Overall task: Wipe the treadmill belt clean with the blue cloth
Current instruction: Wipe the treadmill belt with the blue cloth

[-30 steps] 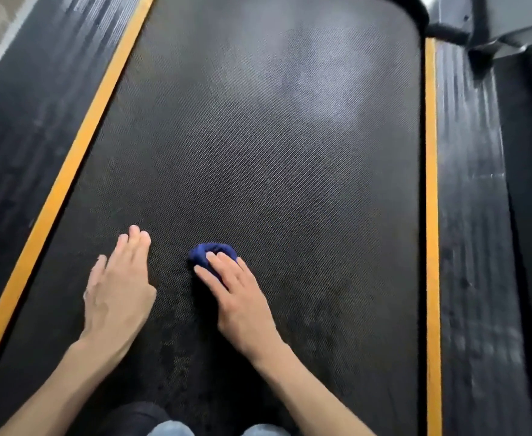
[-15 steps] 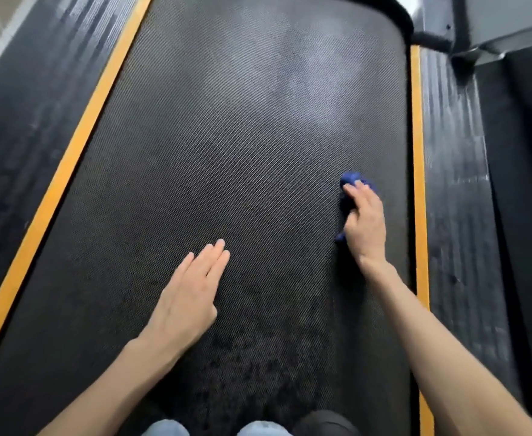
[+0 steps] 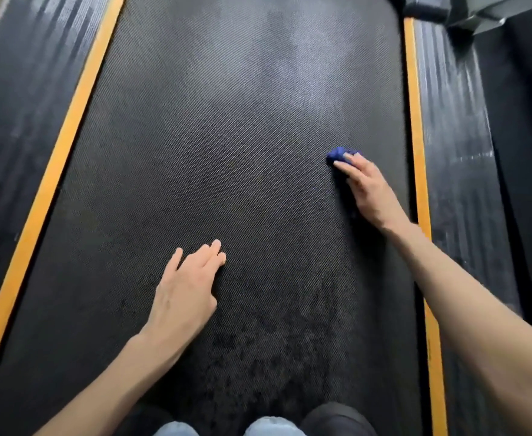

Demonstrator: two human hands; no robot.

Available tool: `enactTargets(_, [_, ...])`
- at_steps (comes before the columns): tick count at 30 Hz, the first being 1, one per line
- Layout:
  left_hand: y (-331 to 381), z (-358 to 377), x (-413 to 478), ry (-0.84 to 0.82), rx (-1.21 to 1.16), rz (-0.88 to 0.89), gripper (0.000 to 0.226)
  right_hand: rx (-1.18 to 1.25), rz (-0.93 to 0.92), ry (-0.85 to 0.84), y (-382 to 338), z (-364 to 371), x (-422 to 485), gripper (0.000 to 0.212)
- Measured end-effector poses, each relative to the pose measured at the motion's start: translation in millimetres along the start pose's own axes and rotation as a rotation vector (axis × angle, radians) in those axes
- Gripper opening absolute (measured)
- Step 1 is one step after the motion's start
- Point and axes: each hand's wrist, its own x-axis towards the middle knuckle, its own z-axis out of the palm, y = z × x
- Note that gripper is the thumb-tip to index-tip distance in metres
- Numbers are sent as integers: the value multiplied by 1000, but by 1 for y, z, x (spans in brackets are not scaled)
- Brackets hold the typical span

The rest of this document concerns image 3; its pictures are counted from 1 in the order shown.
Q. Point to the person's left little finger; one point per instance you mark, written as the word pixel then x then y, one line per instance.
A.
pixel 173 263

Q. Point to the person's blue jeans leg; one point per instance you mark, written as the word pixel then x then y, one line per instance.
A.
pixel 177 429
pixel 272 426

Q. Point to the person's black shoe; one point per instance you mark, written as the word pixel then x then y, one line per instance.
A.
pixel 338 420

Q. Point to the person's right fingers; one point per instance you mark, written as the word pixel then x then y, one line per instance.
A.
pixel 352 167

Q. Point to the black yellow-edged treadmill side rail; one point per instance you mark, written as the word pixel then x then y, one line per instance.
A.
pixel 452 154
pixel 25 131

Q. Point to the grey treadmill frame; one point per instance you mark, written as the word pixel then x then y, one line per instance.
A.
pixel 474 11

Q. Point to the person's left hand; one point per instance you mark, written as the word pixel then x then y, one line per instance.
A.
pixel 182 299

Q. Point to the black treadmill belt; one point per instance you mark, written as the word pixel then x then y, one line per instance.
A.
pixel 247 131

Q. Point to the person's left forearm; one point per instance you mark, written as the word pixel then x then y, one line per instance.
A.
pixel 111 385

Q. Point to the person's right hand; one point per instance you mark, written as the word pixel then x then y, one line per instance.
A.
pixel 372 195

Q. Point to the person's right forearm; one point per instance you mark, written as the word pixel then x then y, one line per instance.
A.
pixel 479 322

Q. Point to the blue cleaning cloth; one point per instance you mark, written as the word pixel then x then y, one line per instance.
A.
pixel 338 154

